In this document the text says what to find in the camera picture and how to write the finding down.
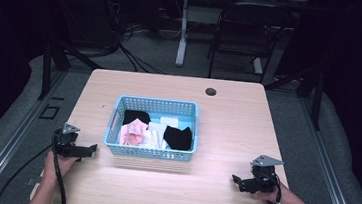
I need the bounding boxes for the black chair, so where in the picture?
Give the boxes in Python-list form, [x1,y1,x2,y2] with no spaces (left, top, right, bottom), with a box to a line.
[203,0,295,87]

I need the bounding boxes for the pink cloth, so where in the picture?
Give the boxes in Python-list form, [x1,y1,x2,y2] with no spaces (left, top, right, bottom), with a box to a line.
[118,116,150,149]

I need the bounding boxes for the black metal stand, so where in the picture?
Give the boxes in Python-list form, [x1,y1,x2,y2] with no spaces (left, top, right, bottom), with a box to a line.
[260,61,328,132]
[36,31,107,106]

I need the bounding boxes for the black floor cables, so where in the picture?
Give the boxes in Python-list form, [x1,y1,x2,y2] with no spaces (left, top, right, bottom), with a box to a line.
[98,0,187,78]

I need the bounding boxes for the white desk leg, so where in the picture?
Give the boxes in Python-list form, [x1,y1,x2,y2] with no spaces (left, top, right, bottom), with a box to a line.
[251,56,266,76]
[174,0,193,68]

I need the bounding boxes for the person's right hand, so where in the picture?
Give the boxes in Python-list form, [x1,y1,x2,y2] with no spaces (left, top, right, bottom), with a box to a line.
[252,179,304,204]

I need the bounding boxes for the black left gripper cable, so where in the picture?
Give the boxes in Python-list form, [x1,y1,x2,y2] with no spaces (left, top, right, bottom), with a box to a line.
[0,122,76,204]

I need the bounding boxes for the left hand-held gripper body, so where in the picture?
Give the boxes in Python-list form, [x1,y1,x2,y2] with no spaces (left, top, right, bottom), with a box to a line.
[50,121,82,158]

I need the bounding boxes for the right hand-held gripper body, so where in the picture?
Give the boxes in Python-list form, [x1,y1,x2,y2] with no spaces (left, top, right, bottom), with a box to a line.
[248,153,285,196]

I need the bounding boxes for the pale folded cloth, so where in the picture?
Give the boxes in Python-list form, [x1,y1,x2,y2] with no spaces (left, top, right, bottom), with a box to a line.
[159,115,180,129]

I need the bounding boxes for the person's left hand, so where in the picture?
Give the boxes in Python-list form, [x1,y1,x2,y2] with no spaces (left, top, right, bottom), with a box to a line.
[40,148,80,190]

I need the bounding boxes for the blue plastic basket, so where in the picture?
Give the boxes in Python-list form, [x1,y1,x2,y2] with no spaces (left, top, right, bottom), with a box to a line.
[102,93,202,164]

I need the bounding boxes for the white cloth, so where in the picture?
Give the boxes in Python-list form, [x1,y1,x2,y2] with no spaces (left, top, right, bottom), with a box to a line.
[143,121,173,151]

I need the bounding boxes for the black cloth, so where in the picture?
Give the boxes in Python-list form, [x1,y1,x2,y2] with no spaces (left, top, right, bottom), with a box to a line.
[121,109,153,129]
[161,124,195,152]

